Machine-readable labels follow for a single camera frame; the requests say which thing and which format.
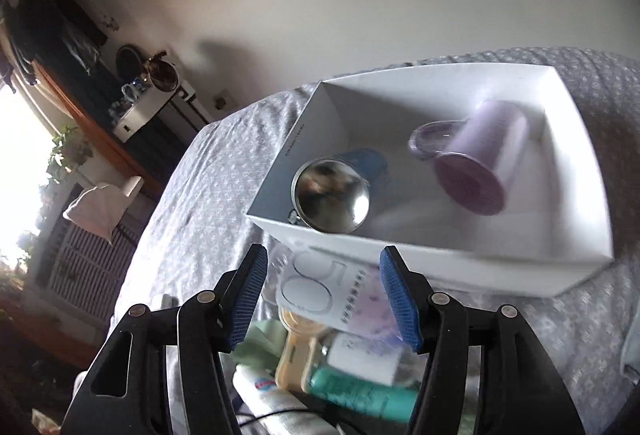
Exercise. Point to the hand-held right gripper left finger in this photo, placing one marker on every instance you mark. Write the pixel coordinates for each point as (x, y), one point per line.
(247, 300)

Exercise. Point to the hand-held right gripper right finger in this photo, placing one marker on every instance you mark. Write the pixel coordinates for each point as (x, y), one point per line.
(400, 300)

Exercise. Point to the white packet with purple print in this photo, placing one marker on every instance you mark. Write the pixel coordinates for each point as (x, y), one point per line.
(325, 285)

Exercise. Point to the purple cup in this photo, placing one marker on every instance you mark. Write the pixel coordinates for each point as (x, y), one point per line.
(480, 150)

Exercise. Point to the white cardboard box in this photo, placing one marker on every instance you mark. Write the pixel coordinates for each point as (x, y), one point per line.
(350, 115)

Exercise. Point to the pale green cloth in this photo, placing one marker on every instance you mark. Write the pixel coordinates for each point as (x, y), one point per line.
(260, 340)

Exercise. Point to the white cosmetic bottle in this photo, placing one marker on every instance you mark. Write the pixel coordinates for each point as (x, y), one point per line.
(360, 355)

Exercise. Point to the white tube red blue label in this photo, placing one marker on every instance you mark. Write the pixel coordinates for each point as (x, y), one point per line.
(260, 390)

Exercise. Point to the teal tube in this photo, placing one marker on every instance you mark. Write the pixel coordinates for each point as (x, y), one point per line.
(360, 392)

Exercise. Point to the grey patterned blanket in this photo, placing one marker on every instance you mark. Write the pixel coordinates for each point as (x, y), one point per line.
(210, 175)

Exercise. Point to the white radiator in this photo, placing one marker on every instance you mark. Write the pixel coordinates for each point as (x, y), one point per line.
(85, 275)

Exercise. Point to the white cloth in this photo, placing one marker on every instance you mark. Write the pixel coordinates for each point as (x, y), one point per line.
(97, 210)

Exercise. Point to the white box appliance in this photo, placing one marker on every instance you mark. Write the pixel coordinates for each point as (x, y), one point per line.
(145, 112)

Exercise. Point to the wooden desk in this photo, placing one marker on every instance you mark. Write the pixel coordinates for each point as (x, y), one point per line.
(100, 135)

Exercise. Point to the green plant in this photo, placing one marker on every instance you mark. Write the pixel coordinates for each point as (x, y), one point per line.
(70, 152)

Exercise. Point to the glass mug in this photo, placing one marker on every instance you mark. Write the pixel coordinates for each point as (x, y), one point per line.
(131, 91)

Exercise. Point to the round brown mirror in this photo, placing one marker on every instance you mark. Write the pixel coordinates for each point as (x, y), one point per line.
(161, 71)

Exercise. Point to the round black dish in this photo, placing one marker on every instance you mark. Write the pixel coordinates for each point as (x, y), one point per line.
(127, 60)

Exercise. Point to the dark hanging clothes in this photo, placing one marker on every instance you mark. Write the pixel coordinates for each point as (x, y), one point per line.
(40, 25)

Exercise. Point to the wall socket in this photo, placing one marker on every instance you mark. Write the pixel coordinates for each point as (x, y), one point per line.
(222, 99)

